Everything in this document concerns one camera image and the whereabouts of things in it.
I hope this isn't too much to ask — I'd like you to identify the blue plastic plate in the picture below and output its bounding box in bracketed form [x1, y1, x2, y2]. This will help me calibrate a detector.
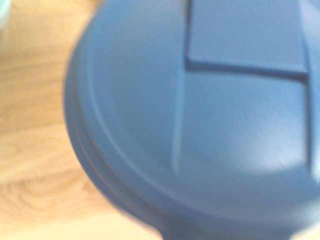
[63, 0, 320, 240]

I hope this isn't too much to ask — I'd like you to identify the glass container teal lid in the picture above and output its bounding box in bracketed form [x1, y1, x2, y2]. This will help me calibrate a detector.
[0, 0, 11, 35]

